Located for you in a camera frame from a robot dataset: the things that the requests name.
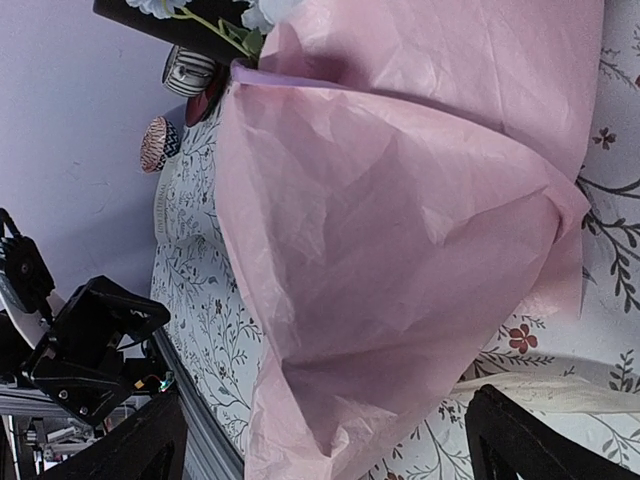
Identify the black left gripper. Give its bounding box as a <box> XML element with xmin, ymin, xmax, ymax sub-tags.
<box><xmin>20</xmin><ymin>276</ymin><xmax>171</xmax><ymax>425</ymax></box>

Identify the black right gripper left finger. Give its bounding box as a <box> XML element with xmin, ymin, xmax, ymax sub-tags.
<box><xmin>38</xmin><ymin>392</ymin><xmax>188</xmax><ymax>480</ymax></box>

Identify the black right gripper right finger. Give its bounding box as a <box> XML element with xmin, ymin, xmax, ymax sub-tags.
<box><xmin>465</xmin><ymin>384</ymin><xmax>639</xmax><ymax>480</ymax></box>

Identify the pink flower bouquet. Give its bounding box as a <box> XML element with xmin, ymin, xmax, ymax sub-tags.
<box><xmin>213</xmin><ymin>1</ymin><xmax>604</xmax><ymax>479</ymax></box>

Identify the cream printed ribbon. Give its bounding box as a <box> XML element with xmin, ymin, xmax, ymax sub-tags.
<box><xmin>448</xmin><ymin>371</ymin><xmax>639</xmax><ymax>419</ymax></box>

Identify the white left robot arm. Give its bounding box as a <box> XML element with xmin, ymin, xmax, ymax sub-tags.
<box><xmin>1</xmin><ymin>211</ymin><xmax>174</xmax><ymax>426</ymax></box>

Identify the black tapered vase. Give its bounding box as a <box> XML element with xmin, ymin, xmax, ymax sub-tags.
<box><xmin>93</xmin><ymin>0</ymin><xmax>249</xmax><ymax>64</ymax></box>

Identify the floral patterned tablecloth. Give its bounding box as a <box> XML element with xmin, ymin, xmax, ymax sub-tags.
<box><xmin>149</xmin><ymin>47</ymin><xmax>640</xmax><ymax>480</ymax></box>

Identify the red lacquer saucer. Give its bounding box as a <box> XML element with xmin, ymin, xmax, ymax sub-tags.
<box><xmin>185</xmin><ymin>66</ymin><xmax>230</xmax><ymax>127</ymax></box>

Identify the striped grey teacup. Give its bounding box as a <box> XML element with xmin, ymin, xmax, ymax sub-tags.
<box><xmin>161</xmin><ymin>45</ymin><xmax>217</xmax><ymax>98</ymax></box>

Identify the aluminium front rail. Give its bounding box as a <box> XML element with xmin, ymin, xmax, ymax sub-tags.
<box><xmin>1</xmin><ymin>331</ymin><xmax>244</xmax><ymax>479</ymax></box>

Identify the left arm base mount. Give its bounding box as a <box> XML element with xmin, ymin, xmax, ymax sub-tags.
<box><xmin>117</xmin><ymin>338</ymin><xmax>175</xmax><ymax>397</ymax></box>

